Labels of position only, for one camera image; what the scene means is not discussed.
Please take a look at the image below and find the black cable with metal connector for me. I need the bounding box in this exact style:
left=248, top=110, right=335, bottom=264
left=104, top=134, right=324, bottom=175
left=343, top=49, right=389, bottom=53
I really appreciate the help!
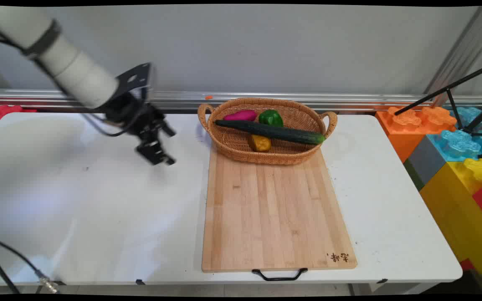
left=0, top=235, right=61, bottom=294

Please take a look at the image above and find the wooden cutting board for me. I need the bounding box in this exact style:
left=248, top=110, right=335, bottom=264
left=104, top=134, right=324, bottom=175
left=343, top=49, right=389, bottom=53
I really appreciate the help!
left=202, top=147, right=358, bottom=273

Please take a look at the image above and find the green bell pepper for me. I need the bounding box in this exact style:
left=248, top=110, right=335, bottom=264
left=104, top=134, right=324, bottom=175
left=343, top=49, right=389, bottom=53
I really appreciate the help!
left=259, top=110, right=284, bottom=128

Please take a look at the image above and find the long green cucumber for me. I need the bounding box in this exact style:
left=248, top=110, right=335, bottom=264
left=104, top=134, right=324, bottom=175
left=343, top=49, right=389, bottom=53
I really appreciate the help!
left=215, top=120, right=326, bottom=146

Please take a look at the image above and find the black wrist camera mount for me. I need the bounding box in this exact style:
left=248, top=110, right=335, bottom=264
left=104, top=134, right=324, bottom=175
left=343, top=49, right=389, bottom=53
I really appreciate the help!
left=115, top=63, right=156, bottom=102

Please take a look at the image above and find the aluminium rail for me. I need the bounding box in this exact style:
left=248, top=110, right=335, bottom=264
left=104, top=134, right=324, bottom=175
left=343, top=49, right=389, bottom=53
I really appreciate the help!
left=0, top=89, right=482, bottom=114

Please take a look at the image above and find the purple toy eggplant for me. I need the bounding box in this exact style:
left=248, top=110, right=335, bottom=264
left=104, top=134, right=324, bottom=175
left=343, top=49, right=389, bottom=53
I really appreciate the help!
left=223, top=110, right=257, bottom=122

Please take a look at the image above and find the thin black cable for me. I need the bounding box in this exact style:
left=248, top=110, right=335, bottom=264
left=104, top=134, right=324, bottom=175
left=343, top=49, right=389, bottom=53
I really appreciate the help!
left=0, top=247, right=21, bottom=295

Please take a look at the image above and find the black cutting board handle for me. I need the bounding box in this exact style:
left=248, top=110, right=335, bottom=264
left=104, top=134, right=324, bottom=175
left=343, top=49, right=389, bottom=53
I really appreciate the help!
left=252, top=268, right=308, bottom=281

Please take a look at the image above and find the woven wicker basket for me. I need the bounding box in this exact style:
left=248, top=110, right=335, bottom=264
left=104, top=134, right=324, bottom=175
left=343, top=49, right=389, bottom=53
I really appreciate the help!
left=197, top=98, right=338, bottom=165

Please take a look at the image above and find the grey giant building block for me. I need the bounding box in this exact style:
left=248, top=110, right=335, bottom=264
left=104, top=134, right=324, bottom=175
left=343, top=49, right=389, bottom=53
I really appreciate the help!
left=404, top=135, right=446, bottom=191

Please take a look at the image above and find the yellow bell pepper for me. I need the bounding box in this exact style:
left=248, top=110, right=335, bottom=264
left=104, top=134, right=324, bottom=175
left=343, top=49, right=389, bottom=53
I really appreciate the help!
left=248, top=135, right=272, bottom=153

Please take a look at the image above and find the yellow giant building block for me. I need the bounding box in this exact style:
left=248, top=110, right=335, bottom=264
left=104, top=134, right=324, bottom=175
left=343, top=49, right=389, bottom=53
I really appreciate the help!
left=419, top=158, right=482, bottom=295

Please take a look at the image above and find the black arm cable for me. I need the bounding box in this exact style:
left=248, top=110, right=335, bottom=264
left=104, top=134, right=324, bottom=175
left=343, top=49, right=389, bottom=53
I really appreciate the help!
left=0, top=23, right=149, bottom=138

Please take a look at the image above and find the orange giant building block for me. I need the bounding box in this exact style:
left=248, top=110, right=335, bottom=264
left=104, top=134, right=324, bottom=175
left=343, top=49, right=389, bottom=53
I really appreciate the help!
left=375, top=106, right=458, bottom=163

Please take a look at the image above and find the black tripod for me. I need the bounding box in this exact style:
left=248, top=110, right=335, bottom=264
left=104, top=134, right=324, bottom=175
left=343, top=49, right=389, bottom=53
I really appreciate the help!
left=394, top=61, right=482, bottom=138

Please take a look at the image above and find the blue giant building block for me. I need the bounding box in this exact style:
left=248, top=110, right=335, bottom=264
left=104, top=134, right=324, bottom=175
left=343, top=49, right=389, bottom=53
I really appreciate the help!
left=427, top=106, right=482, bottom=163

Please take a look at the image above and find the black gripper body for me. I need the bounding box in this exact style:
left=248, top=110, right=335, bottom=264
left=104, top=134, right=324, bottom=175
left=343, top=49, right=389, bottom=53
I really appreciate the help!
left=104, top=93, right=163, bottom=140

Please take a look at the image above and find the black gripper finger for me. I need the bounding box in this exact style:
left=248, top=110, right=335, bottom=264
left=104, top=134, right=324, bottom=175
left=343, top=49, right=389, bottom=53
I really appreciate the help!
left=155, top=118, right=177, bottom=138
left=136, top=139, right=177, bottom=166

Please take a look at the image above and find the red flat building block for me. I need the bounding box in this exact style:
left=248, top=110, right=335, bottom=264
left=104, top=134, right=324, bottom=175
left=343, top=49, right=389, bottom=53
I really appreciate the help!
left=0, top=105, right=37, bottom=132

